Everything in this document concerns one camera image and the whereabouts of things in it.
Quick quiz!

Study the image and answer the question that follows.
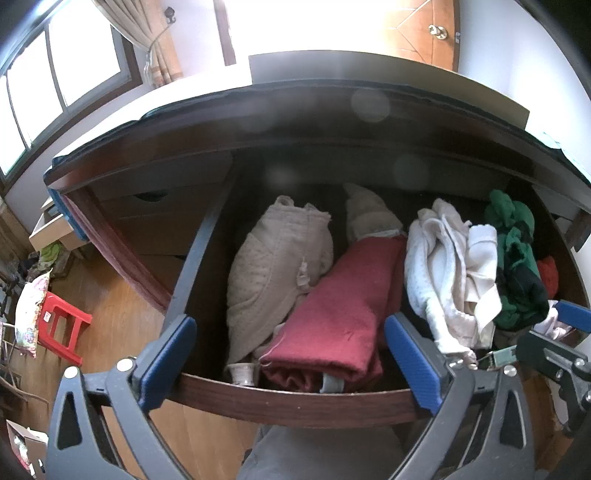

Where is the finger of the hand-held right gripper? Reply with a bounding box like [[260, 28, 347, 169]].
[[515, 330, 591, 437], [551, 300, 591, 333]]

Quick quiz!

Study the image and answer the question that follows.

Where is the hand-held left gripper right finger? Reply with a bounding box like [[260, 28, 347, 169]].
[[384, 314, 539, 480]]

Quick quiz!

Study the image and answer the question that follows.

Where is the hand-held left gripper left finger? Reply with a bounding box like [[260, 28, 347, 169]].
[[44, 315, 198, 480]]

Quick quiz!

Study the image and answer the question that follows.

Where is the green underwear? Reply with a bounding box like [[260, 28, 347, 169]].
[[484, 188, 551, 330]]

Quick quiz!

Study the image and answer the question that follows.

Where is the maroon underwear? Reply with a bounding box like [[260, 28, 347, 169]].
[[259, 232, 408, 394]]

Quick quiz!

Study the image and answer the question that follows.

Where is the dark wooden drawer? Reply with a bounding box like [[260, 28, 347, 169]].
[[164, 148, 583, 430]]

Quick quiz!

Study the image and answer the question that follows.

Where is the cream dotted underwear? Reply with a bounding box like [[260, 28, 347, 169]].
[[226, 195, 334, 366]]

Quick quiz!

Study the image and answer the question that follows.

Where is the tan knit underwear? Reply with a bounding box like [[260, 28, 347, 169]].
[[343, 181, 406, 241]]

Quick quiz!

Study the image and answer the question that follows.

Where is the closed wooden drawer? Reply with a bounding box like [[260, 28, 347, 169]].
[[95, 182, 229, 219]]

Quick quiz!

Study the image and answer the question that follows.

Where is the small green metal tag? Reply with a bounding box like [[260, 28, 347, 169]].
[[478, 347, 517, 371]]

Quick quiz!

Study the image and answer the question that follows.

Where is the small white plastic cup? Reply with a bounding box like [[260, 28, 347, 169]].
[[225, 361, 258, 387]]

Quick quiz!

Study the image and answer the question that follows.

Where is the white fleece garment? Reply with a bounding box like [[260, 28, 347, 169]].
[[404, 198, 497, 365]]

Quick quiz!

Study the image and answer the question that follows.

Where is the red plastic stool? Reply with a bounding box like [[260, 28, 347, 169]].
[[36, 291, 94, 366]]

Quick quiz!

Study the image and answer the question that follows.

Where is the white ribbed cloth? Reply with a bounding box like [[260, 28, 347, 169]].
[[467, 223, 503, 352]]

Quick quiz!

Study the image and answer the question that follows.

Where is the floral pillow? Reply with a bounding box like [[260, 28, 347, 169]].
[[14, 271, 52, 360]]

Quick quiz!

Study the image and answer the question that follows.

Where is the cardboard box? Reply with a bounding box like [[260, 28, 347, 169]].
[[6, 419, 51, 480]]

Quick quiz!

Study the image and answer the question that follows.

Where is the light green cloth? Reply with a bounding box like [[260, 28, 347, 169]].
[[39, 244, 64, 271]]

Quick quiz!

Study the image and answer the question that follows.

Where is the white box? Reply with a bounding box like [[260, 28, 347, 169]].
[[28, 198, 86, 254]]

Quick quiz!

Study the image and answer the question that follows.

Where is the blue plaid tablecloth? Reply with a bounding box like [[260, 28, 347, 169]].
[[44, 78, 591, 241]]

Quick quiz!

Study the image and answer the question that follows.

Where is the tan curtain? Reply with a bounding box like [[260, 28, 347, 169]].
[[95, 0, 184, 89]]

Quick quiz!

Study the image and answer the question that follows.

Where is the orange wooden door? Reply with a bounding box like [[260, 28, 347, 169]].
[[387, 0, 462, 73]]

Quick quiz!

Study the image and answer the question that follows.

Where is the dark framed window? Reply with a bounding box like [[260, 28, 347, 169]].
[[0, 11, 141, 183]]

